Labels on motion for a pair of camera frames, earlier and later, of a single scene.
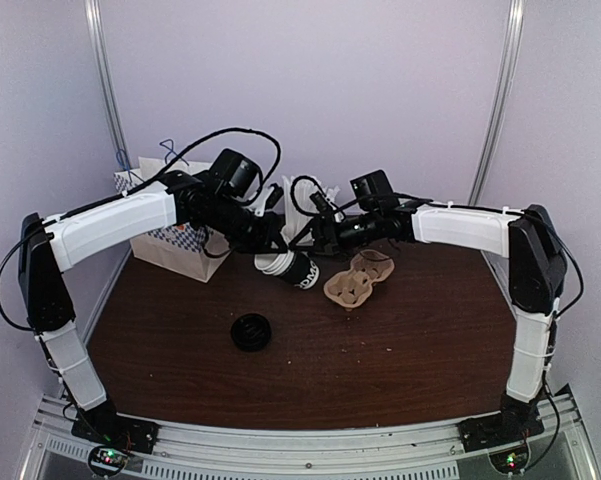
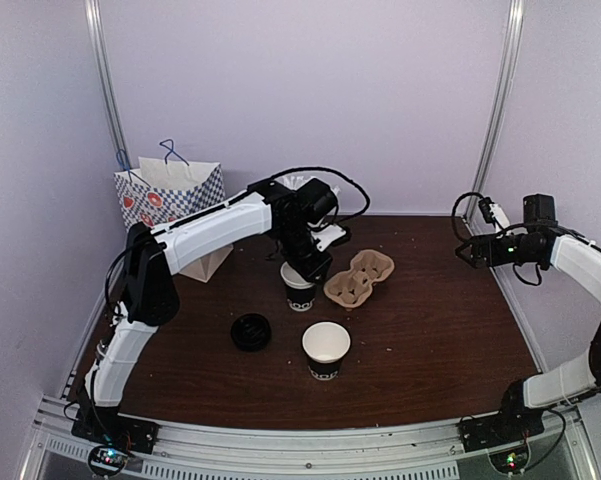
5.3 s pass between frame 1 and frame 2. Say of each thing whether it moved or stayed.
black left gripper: moved
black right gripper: moved
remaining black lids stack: stayed
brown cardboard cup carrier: stayed
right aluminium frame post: stayed
